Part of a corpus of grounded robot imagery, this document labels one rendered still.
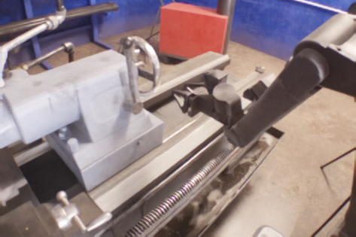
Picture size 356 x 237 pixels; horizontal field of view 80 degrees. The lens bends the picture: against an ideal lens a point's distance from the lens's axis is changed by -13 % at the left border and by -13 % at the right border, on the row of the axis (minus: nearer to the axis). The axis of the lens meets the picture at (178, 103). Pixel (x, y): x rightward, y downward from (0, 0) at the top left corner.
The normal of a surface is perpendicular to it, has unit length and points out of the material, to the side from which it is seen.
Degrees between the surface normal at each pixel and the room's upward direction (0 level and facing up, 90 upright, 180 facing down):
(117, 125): 66
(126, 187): 36
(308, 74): 112
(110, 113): 70
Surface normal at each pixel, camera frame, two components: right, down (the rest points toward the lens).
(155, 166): 0.48, -0.42
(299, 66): -0.80, 0.55
